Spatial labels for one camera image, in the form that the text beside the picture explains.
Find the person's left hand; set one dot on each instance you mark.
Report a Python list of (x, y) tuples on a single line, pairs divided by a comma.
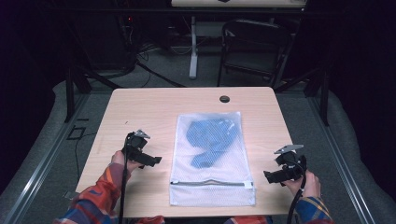
[(120, 159)]

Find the white desk leg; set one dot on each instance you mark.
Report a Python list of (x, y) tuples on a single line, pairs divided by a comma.
[(194, 49)]

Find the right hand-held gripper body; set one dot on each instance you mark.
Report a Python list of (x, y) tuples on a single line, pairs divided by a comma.
[(289, 161)]

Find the white mesh laundry bag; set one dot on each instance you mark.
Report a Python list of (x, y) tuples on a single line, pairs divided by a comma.
[(214, 189)]

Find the aluminium floor rail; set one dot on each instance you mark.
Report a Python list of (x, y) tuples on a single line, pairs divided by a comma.
[(342, 165), (40, 165)]

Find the blue cloth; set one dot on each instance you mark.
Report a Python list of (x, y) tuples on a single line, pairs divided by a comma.
[(211, 137)]

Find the person's plaid clothing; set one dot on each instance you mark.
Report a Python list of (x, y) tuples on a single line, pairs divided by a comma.
[(246, 220)]

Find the person's right hand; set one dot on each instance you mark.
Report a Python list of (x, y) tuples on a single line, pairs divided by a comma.
[(308, 185)]

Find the black metal stand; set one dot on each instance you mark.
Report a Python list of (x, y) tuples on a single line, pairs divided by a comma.
[(324, 96), (70, 93)]

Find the black folding chair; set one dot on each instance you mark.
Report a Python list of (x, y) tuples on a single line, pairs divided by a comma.
[(258, 46)]

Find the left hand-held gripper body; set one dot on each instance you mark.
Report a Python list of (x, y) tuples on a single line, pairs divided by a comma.
[(135, 143)]

